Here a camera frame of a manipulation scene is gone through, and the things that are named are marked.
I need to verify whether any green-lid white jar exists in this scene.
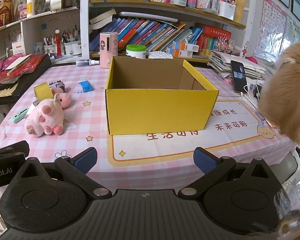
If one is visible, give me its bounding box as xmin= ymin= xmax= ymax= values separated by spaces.
xmin=126 ymin=44 xmax=147 ymax=59

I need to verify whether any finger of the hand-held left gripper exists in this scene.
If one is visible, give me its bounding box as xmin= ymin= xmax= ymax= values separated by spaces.
xmin=0 ymin=141 xmax=30 ymax=158

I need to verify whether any blue eraser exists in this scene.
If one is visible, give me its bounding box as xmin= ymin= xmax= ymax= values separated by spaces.
xmin=79 ymin=81 xmax=93 ymax=92

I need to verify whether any dark spray bottle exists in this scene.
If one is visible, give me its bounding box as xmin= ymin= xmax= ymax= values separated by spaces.
xmin=76 ymin=59 xmax=100 ymax=67

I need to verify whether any row of yellow books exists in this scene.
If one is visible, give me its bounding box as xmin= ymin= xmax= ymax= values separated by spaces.
xmin=234 ymin=0 xmax=247 ymax=23

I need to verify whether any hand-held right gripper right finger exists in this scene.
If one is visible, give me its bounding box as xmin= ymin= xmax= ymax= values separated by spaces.
xmin=177 ymin=147 xmax=282 ymax=200

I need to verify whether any blue wall chart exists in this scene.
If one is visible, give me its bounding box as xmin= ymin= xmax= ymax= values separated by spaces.
xmin=284 ymin=15 xmax=300 ymax=46

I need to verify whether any fluffy orange cat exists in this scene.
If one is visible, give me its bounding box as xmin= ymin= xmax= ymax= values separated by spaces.
xmin=257 ymin=42 xmax=300 ymax=144

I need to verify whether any mint green correction tape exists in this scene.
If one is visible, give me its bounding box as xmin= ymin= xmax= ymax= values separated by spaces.
xmin=11 ymin=107 xmax=30 ymax=123

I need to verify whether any orange white medicine box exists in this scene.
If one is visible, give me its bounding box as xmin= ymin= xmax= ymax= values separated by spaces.
xmin=172 ymin=41 xmax=199 ymax=52
xmin=166 ymin=47 xmax=193 ymax=57

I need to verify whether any grey toy camera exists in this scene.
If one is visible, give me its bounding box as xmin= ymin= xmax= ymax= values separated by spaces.
xmin=48 ymin=80 xmax=65 ymax=93

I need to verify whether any pink humidifier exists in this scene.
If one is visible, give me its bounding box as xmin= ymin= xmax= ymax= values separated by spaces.
xmin=99 ymin=32 xmax=118 ymax=68

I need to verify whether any pink plush pig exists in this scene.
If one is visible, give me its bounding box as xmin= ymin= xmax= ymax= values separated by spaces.
xmin=24 ymin=94 xmax=65 ymax=137

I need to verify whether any yellow tape roll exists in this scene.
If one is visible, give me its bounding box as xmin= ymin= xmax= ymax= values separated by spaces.
xmin=34 ymin=82 xmax=55 ymax=103

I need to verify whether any white bumpy foam pad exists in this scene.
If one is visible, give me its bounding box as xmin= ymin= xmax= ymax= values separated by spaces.
xmin=148 ymin=51 xmax=174 ymax=59

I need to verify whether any stack of papers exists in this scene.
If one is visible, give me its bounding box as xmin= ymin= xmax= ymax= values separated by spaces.
xmin=209 ymin=51 xmax=267 ymax=80

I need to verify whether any yellow cardboard box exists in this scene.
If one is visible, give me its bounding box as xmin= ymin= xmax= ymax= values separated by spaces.
xmin=105 ymin=56 xmax=219 ymax=136

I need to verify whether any row of leaning books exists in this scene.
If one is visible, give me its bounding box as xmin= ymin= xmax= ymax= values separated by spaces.
xmin=90 ymin=17 xmax=203 ymax=53

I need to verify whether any black smartphone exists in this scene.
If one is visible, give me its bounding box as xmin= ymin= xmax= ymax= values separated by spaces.
xmin=230 ymin=60 xmax=247 ymax=93

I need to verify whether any white charging cable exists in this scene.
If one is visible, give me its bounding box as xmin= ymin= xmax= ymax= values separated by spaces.
xmin=240 ymin=77 xmax=261 ymax=102

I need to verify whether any white desk organizer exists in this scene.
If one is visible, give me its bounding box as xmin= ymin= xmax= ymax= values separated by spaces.
xmin=219 ymin=1 xmax=236 ymax=20

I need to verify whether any white shelf unit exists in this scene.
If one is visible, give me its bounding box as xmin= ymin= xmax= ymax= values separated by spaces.
xmin=0 ymin=7 xmax=82 ymax=58

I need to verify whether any black electronic keyboard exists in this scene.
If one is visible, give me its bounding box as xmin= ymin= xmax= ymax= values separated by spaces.
xmin=0 ymin=54 xmax=52 ymax=105

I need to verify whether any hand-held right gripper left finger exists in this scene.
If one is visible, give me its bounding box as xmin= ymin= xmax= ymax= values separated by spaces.
xmin=14 ymin=147 xmax=112 ymax=200

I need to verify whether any pile of red packets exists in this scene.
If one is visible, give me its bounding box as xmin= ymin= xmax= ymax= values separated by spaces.
xmin=0 ymin=54 xmax=45 ymax=84

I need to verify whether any white plastic bottle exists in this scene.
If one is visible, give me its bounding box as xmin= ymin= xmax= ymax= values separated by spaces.
xmin=27 ymin=0 xmax=36 ymax=18

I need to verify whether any pink plush chick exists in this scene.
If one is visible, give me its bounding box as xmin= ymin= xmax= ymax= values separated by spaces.
xmin=52 ymin=93 xmax=72 ymax=109

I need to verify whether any red doll ornament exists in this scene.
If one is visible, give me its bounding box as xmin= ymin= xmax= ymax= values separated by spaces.
xmin=55 ymin=29 xmax=62 ymax=57

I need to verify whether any red boxed book set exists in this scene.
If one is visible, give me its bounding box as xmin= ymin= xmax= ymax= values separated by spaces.
xmin=197 ymin=26 xmax=232 ymax=53

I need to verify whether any pink checked tablecloth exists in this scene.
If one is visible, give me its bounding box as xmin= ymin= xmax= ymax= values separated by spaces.
xmin=0 ymin=60 xmax=298 ymax=195

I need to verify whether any pink alphabet wall poster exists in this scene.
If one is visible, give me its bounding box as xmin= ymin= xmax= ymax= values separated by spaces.
xmin=254 ymin=0 xmax=288 ymax=62

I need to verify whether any large white pen holder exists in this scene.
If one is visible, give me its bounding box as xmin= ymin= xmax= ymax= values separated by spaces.
xmin=64 ymin=40 xmax=82 ymax=55

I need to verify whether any wooden bookshelf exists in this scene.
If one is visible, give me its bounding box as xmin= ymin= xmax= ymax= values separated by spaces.
xmin=80 ymin=0 xmax=252 ymax=64

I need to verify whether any beige card envelope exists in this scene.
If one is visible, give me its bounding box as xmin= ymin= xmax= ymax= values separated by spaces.
xmin=7 ymin=54 xmax=32 ymax=75

